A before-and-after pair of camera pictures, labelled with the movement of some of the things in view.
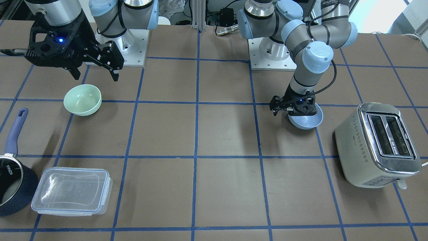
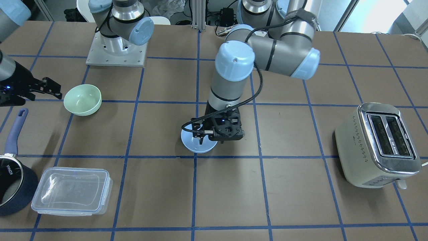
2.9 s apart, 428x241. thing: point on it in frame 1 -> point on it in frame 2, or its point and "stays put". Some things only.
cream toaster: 376,147 stays put
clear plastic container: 73,191 stays put
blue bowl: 307,122 -> 192,144
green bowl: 84,99 stays put
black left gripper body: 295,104 -> 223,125
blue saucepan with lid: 18,183 stays put
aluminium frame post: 198,15 stays put
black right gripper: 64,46 -> 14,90
